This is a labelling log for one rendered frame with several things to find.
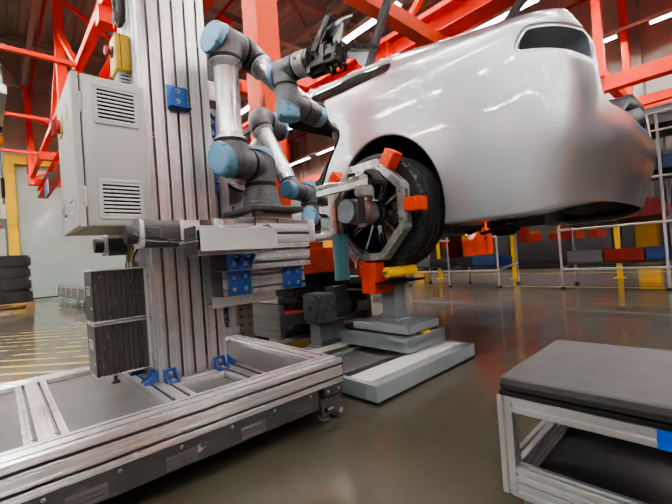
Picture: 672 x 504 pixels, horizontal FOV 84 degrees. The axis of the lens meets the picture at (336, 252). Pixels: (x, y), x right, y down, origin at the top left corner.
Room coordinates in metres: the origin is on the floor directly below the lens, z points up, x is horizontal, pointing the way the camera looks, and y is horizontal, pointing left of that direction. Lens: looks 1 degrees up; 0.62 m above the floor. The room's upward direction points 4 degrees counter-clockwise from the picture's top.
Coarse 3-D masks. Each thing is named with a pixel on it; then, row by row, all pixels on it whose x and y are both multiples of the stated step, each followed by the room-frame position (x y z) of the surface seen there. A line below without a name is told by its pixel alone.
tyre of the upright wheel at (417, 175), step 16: (368, 160) 2.13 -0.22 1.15; (400, 160) 1.98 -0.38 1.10; (416, 160) 2.13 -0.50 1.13; (416, 176) 1.92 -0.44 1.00; (432, 176) 2.03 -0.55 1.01; (416, 192) 1.91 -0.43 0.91; (432, 192) 1.96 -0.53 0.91; (432, 208) 1.94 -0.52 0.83; (416, 224) 1.92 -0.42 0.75; (432, 224) 1.96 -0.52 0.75; (416, 240) 1.93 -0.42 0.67; (432, 240) 2.02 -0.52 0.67; (400, 256) 2.00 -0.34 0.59; (416, 256) 2.05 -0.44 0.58
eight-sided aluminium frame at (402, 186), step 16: (400, 176) 1.94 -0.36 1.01; (400, 192) 1.90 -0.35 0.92; (336, 208) 2.24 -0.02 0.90; (400, 208) 1.88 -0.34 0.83; (336, 224) 2.23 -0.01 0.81; (400, 224) 1.89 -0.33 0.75; (400, 240) 1.95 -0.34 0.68; (352, 256) 2.15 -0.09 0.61; (368, 256) 2.06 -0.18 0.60; (384, 256) 1.97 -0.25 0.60
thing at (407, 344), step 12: (348, 336) 2.24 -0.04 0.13; (360, 336) 2.16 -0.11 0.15; (372, 336) 2.10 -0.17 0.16; (384, 336) 2.03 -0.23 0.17; (396, 336) 2.04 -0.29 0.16; (408, 336) 1.98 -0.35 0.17; (420, 336) 2.00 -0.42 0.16; (432, 336) 2.08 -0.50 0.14; (444, 336) 2.16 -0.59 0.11; (384, 348) 2.04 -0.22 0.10; (396, 348) 1.98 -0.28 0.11; (408, 348) 1.92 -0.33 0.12; (420, 348) 1.99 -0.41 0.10
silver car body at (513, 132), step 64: (384, 0) 2.48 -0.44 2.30; (384, 64) 2.27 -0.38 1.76; (448, 64) 1.88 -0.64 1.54; (512, 64) 1.66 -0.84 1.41; (576, 64) 1.57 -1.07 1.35; (320, 128) 4.14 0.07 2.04; (384, 128) 2.20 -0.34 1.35; (448, 128) 1.90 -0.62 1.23; (512, 128) 1.67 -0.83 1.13; (576, 128) 1.57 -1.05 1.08; (640, 128) 1.93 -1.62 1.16; (448, 192) 1.92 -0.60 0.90; (512, 192) 1.69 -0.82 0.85; (576, 192) 1.62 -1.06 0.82; (640, 192) 2.26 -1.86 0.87
